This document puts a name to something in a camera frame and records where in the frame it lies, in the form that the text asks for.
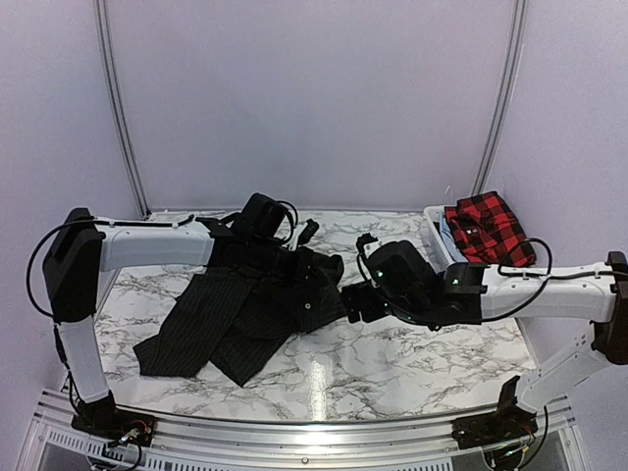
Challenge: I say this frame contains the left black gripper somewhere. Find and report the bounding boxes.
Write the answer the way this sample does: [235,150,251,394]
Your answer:
[246,235,328,288]

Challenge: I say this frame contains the black pinstriped long sleeve shirt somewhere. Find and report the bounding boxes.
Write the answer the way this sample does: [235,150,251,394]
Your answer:
[133,251,346,387]

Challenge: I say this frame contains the white plastic laundry basket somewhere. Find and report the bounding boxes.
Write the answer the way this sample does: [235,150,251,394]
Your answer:
[424,205,455,272]

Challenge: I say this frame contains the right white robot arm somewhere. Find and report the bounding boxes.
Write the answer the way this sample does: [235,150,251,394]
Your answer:
[340,235,627,448]

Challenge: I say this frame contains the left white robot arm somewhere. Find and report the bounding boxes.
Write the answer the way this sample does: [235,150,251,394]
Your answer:
[39,193,319,437]

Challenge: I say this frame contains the light blue shirt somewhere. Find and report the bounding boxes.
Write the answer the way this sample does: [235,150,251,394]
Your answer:
[440,213,467,263]

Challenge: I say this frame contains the red black plaid shirt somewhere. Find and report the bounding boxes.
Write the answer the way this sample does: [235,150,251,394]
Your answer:
[444,191,537,268]

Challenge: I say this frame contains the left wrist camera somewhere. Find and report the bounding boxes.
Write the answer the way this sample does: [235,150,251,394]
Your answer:
[288,219,320,251]

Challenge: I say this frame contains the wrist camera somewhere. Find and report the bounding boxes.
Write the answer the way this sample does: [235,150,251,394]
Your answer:
[288,219,320,251]
[356,233,379,255]

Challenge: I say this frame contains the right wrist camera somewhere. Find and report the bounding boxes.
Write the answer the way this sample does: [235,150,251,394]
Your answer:
[356,233,379,255]

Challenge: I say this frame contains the right aluminium frame post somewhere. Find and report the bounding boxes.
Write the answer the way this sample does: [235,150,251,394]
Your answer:
[468,0,529,195]

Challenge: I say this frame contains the aluminium frame post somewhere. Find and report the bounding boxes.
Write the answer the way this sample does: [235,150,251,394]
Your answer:
[93,0,151,219]
[468,0,529,195]

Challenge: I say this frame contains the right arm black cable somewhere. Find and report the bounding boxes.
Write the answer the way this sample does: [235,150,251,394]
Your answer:
[497,236,614,295]

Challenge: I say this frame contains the left aluminium frame post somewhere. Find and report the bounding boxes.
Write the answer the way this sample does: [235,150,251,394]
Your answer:
[93,0,151,219]

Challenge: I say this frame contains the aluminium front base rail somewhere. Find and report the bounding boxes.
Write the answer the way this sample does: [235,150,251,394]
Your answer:
[14,390,585,471]

